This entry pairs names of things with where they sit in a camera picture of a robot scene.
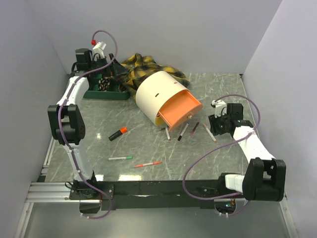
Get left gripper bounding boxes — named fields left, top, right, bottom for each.
left=89, top=54, right=128, bottom=77

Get red translucent pen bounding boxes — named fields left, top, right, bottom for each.
left=190, top=121, right=200, bottom=136

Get round cream drawer organizer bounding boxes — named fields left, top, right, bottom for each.
left=135, top=71, right=203, bottom=131

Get black orange highlighter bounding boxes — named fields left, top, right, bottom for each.
left=108, top=127, right=127, bottom=141

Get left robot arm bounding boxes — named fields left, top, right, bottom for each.
left=48, top=48, right=125, bottom=199

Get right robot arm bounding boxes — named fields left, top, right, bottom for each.
left=209, top=100, right=286, bottom=202

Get yellow plaid cloth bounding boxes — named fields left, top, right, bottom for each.
left=115, top=53, right=190, bottom=97

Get black floral rolled tie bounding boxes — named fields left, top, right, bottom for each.
left=98, top=77, right=111, bottom=92

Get green compartment tray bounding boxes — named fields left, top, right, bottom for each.
left=84, top=61, right=130, bottom=101

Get black white marker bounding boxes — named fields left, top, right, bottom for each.
left=177, top=122, right=189, bottom=141

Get white pen pink ends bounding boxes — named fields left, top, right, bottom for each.
left=165, top=127, right=171, bottom=141

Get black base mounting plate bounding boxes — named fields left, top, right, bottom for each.
left=64, top=179, right=241, bottom=214

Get orange pencil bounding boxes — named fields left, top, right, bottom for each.
left=133, top=161, right=162, bottom=168

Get green capped white pen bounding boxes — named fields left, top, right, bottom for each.
left=108, top=156, right=133, bottom=161

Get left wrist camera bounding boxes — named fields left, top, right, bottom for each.
left=91, top=39, right=106, bottom=59

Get aluminium rail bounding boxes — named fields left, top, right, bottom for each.
left=26, top=180, right=287, bottom=203

